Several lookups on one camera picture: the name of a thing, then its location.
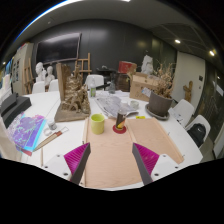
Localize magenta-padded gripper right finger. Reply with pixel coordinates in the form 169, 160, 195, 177
131, 142, 179, 187

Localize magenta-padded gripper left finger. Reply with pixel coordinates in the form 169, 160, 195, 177
43, 142, 92, 186

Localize clear white-capped drink bottle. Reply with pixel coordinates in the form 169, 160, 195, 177
114, 103, 129, 131

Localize thin wooden stick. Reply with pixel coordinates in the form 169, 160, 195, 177
40, 147, 45, 168

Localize flat wooden stick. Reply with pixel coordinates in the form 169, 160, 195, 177
33, 126, 70, 153

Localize black backpack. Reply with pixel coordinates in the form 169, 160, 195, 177
187, 123, 207, 148

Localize colourful purple art print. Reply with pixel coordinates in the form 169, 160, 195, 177
5, 113, 48, 157

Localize light plywood sheet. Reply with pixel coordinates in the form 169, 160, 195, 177
81, 116, 185, 189

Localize yellow-green mug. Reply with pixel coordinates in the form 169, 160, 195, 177
90, 113, 106, 136

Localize white chair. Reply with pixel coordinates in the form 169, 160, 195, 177
31, 80, 46, 95
169, 98, 196, 128
84, 74, 105, 91
48, 78, 61, 93
184, 114, 212, 148

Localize flat round red coaster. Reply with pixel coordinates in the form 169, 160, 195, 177
112, 124, 128, 135

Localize dried plant in grey pot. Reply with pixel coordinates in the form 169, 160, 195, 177
144, 61, 176, 122

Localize golden sculpture on wooden base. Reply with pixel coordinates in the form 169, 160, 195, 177
54, 62, 92, 123

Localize black box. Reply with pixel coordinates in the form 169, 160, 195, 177
0, 92, 33, 129

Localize wooden figure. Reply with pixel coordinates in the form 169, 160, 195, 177
182, 80, 194, 103

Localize newspaper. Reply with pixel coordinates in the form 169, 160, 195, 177
96, 91, 139, 119

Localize cardboard box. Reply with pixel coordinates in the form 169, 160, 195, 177
129, 72, 161, 103

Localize white plaster bust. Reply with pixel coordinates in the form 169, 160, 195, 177
44, 65, 56, 88
34, 61, 47, 83

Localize clear glass vase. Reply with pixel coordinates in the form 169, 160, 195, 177
108, 81, 117, 95

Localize wooden easel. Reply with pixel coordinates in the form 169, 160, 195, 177
73, 52, 93, 77
22, 58, 35, 95

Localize white plaster torso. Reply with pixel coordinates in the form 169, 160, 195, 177
140, 54, 154, 76

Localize red box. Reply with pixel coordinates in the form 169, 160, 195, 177
118, 60, 138, 74

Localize pale cabinet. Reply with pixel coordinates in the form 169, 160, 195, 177
10, 42, 34, 96

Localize round ceiling spotlights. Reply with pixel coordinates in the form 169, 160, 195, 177
1, 38, 216, 66

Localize long ceiling light panel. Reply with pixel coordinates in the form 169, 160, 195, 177
13, 0, 131, 44

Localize black wall screen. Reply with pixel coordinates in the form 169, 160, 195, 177
35, 32, 83, 65

